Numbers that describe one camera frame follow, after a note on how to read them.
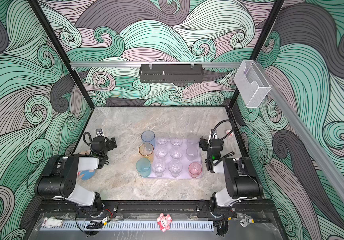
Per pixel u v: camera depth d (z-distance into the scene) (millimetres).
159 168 860
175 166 860
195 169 858
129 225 696
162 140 979
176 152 901
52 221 680
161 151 892
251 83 793
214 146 702
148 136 906
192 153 939
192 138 908
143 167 855
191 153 931
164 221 670
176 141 976
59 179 452
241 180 444
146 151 828
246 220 698
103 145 759
